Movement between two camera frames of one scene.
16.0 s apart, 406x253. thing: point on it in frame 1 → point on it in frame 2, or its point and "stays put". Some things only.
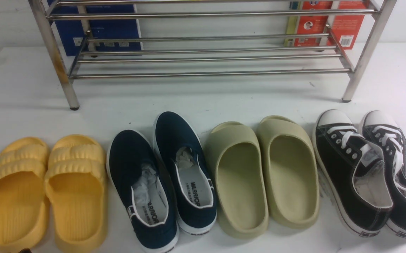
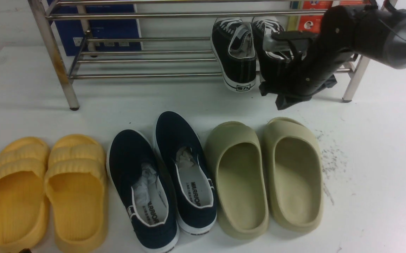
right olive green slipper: x=289 y=153 stays put
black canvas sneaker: x=355 y=174 → x=232 y=41
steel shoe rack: x=91 y=39 stays put
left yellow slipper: x=16 y=192 stays put
